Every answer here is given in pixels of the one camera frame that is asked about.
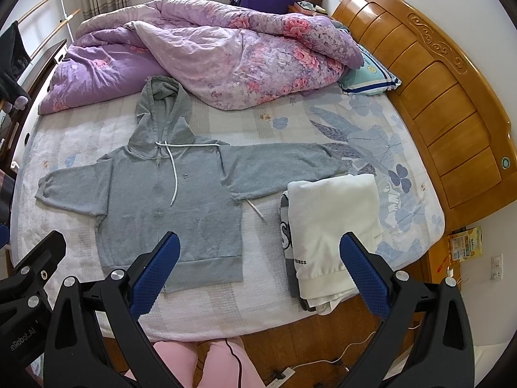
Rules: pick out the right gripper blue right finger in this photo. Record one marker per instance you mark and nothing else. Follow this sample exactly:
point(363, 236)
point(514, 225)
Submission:
point(442, 354)

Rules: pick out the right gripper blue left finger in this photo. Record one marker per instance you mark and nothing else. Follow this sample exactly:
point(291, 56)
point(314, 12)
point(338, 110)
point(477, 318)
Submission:
point(75, 354)

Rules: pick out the grey hoodie with white drawstring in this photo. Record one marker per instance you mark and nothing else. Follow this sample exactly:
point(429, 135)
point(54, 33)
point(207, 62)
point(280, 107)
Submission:
point(166, 178)

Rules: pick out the wooden clothes rack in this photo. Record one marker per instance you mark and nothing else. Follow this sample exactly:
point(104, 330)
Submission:
point(44, 23)

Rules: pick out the yellow snack packet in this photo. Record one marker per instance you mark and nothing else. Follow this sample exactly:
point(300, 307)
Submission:
point(466, 244)

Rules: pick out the white power strip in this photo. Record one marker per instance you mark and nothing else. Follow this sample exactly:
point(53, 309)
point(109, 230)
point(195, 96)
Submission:
point(279, 378)

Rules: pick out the folded white garment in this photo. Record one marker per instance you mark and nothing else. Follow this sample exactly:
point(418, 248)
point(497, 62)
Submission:
point(320, 213)

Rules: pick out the grey patterned folded garment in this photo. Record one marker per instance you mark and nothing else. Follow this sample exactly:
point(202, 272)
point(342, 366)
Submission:
point(287, 248)

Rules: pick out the floral bed sheet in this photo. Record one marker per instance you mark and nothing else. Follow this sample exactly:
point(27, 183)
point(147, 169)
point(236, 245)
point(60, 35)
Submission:
point(366, 131)

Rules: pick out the wooden headboard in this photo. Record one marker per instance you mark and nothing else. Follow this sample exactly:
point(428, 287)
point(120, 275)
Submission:
point(456, 120)

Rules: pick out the black garment on rack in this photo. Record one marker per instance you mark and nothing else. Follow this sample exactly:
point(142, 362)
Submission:
point(14, 61)

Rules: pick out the teal striped pillow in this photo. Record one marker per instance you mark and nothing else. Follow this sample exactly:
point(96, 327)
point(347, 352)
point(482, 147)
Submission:
point(373, 78)

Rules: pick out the purple floral quilt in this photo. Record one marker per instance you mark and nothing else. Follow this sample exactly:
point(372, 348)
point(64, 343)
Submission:
point(230, 57)

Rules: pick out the white wall socket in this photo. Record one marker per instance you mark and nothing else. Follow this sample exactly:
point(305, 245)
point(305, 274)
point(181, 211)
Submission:
point(497, 267)

